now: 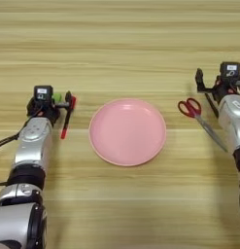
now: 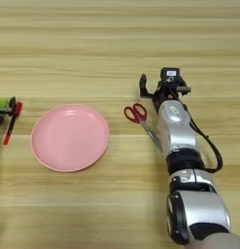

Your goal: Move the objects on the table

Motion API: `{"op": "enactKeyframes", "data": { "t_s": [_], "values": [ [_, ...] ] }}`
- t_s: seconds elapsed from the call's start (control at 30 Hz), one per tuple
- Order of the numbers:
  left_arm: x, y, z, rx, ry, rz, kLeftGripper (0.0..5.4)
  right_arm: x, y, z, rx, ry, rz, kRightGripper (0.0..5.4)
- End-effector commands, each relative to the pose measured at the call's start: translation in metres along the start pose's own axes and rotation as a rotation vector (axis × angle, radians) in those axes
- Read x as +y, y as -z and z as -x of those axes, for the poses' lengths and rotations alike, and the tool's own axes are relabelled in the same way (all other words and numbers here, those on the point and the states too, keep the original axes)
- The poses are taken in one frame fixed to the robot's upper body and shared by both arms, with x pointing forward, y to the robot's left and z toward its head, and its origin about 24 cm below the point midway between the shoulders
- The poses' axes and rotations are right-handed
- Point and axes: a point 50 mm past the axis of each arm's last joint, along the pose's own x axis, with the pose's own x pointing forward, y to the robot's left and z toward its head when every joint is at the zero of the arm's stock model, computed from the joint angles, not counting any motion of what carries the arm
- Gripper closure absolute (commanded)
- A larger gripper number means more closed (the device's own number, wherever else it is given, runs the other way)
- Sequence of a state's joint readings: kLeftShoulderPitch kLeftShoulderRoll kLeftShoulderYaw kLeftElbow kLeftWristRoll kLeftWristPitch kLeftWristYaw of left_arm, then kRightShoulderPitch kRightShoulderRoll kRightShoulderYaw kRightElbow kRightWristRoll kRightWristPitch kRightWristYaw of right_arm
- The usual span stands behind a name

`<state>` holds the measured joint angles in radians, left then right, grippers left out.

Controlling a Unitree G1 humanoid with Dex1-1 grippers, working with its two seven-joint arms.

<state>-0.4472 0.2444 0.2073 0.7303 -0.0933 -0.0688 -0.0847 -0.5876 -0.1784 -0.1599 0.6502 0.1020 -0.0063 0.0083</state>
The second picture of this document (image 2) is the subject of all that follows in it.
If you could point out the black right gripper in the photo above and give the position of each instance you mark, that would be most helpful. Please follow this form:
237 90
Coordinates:
165 90

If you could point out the green rectangular block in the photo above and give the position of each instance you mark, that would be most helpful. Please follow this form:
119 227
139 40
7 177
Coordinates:
2 103

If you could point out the red and black marker pen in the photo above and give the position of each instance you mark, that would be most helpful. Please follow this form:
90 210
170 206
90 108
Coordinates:
14 121

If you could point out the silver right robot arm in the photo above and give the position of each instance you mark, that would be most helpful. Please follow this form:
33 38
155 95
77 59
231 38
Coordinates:
183 194

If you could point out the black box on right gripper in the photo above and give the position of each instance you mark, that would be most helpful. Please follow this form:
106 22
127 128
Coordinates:
170 75

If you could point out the pink round plate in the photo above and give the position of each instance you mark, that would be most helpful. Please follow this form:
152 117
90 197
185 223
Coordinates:
69 137

